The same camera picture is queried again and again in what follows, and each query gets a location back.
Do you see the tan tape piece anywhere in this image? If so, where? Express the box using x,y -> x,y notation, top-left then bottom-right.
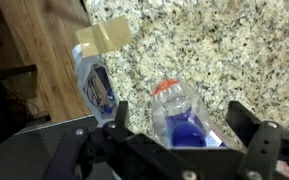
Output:
75,15 -> 134,57

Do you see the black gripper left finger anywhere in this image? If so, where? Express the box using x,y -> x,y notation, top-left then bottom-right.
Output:
43,100 -> 202,180

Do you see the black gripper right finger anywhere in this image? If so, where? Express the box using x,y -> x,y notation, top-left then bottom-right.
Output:
226,100 -> 289,180

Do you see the clear Fiji water bottle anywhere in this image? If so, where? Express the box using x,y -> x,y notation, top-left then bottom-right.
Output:
150,78 -> 230,149
72,49 -> 119,125

